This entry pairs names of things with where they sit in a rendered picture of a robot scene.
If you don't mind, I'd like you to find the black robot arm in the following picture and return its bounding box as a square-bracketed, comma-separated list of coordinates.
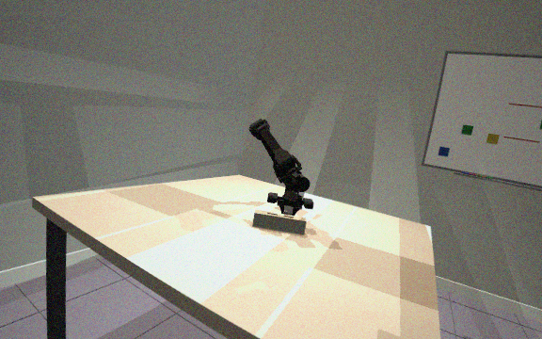
[249, 119, 310, 207]

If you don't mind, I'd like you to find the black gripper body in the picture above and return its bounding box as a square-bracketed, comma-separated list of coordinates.
[267, 184, 314, 209]

